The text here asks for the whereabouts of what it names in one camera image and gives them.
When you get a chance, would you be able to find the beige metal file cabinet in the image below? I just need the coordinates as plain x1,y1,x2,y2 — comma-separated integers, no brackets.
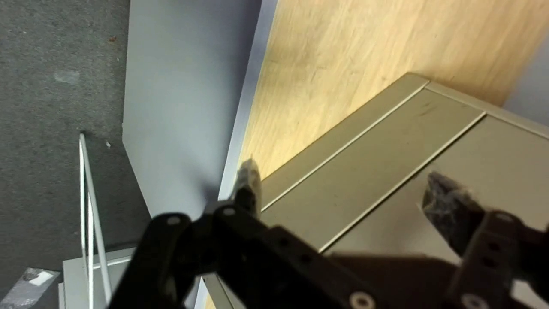
198,70,549,309

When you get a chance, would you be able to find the grey base cabinet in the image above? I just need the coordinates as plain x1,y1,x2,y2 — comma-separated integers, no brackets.
120,0,279,220

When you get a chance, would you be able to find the white metal tube frame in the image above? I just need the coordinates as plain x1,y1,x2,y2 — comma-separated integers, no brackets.
77,130,114,309

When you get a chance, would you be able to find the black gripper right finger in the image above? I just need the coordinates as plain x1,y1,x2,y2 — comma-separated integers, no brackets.
420,170,549,309

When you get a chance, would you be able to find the grey box with white label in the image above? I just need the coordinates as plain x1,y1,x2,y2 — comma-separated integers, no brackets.
0,266,61,309

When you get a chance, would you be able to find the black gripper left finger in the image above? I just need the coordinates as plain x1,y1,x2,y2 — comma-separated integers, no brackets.
108,158,322,309

